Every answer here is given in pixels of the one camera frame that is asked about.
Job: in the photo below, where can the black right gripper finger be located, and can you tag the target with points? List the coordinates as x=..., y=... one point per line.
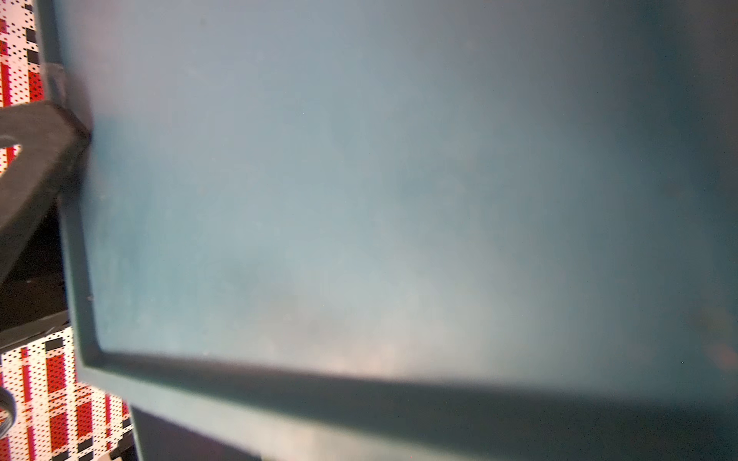
x=51, y=140

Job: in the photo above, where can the teal drawer cabinet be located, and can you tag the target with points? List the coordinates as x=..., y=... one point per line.
x=410, y=230

